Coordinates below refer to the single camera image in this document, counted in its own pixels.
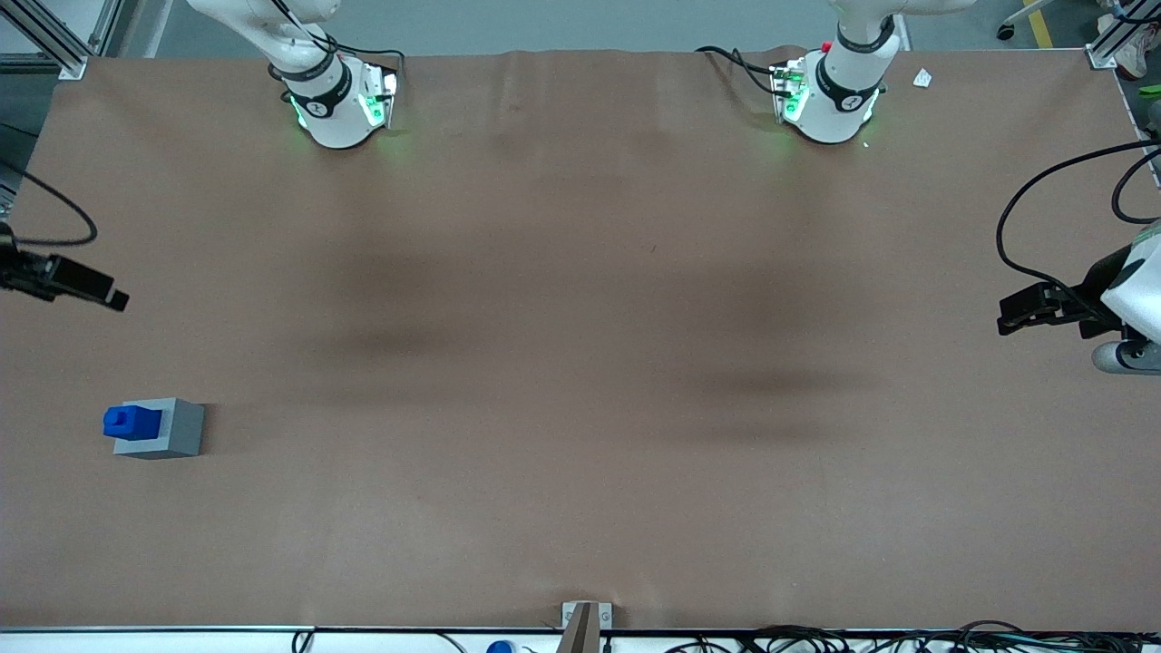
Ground black cable bundle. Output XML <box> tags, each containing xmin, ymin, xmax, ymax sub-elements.
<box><xmin>667</xmin><ymin>620</ymin><xmax>1161</xmax><ymax>653</ymax></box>

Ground long black looped cable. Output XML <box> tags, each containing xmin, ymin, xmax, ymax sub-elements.
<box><xmin>996</xmin><ymin>138</ymin><xmax>1161</xmax><ymax>314</ymax></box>

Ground aluminium frame post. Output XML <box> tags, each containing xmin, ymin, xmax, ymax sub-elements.
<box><xmin>0</xmin><ymin>0</ymin><xmax>88</xmax><ymax>81</ymax></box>
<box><xmin>1084</xmin><ymin>0</ymin><xmax>1161</xmax><ymax>70</ymax></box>

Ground blue plastic part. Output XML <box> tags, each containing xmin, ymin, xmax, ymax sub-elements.
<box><xmin>102</xmin><ymin>404</ymin><xmax>163</xmax><ymax>443</ymax></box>

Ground short black looped cable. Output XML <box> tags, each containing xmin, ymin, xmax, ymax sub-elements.
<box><xmin>1110</xmin><ymin>147</ymin><xmax>1161</xmax><ymax>225</ymax></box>

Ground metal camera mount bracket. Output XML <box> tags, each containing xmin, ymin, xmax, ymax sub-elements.
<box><xmin>555</xmin><ymin>600</ymin><xmax>614</xmax><ymax>653</ymax></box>

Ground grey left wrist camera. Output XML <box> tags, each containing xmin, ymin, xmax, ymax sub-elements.
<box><xmin>1092</xmin><ymin>339</ymin><xmax>1161</xmax><ymax>375</ymax></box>

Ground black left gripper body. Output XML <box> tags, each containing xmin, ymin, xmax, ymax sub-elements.
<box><xmin>1078</xmin><ymin>243</ymin><xmax>1137</xmax><ymax>341</ymax></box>

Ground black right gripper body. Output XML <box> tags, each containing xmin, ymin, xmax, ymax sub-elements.
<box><xmin>0</xmin><ymin>222</ymin><xmax>57</xmax><ymax>298</ymax></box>

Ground black arm base cable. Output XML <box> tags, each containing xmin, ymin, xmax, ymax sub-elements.
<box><xmin>695</xmin><ymin>45</ymin><xmax>786</xmax><ymax>97</ymax></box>
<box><xmin>272</xmin><ymin>0</ymin><xmax>406</xmax><ymax>102</ymax></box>

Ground black left arm base cable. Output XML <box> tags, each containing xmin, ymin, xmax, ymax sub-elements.
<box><xmin>695</xmin><ymin>45</ymin><xmax>786</xmax><ymax>97</ymax></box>

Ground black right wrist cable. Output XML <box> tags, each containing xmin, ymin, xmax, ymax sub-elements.
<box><xmin>0</xmin><ymin>159</ymin><xmax>99</xmax><ymax>249</ymax></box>

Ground black right arm base cable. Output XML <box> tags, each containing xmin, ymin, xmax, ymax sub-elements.
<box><xmin>272</xmin><ymin>0</ymin><xmax>406</xmax><ymax>102</ymax></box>

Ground metal base connector bracket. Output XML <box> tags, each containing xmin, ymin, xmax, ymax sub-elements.
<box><xmin>770</xmin><ymin>60</ymin><xmax>808</xmax><ymax>125</ymax></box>
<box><xmin>359</xmin><ymin>62</ymin><xmax>401</xmax><ymax>131</ymax></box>

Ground gray square base block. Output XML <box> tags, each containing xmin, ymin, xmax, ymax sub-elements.
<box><xmin>112</xmin><ymin>397</ymin><xmax>206</xmax><ymax>461</ymax></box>

